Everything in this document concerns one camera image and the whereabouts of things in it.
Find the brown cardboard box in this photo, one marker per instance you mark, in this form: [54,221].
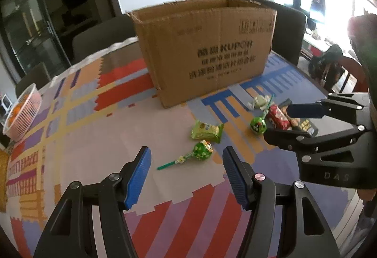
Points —
[206,49]

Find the wooden child chair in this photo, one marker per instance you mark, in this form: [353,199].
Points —
[347,72]

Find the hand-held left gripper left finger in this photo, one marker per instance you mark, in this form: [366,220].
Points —
[138,178]

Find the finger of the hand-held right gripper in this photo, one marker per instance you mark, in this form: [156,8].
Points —
[304,110]
[294,140]

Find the person's right hand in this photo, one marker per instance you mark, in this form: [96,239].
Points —
[366,196]

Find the white stool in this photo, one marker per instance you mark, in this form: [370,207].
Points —
[5,105]

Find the dark green snack packet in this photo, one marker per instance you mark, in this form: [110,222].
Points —
[306,125]

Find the pink plastic basket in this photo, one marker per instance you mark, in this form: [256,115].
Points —
[25,116]

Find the pale green candy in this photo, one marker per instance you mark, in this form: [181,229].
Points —
[259,102]

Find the yellow woven box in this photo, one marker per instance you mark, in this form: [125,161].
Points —
[3,181]

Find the glass sliding door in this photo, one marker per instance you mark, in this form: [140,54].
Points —
[44,16]

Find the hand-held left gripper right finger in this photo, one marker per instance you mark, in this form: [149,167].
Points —
[235,178]

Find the red snack packet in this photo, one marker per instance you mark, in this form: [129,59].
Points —
[278,118]

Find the large dark dining chair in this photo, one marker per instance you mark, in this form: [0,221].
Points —
[288,31]

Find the green lollipop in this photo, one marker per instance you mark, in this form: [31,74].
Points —
[201,150]
[258,125]

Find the small dark dining chair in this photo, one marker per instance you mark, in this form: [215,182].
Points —
[34,78]

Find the pile of oranges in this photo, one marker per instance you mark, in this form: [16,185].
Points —
[14,113]

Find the dark green cloth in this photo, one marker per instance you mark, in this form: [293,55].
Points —
[327,63]

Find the person's right forearm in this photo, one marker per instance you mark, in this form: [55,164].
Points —
[365,49]

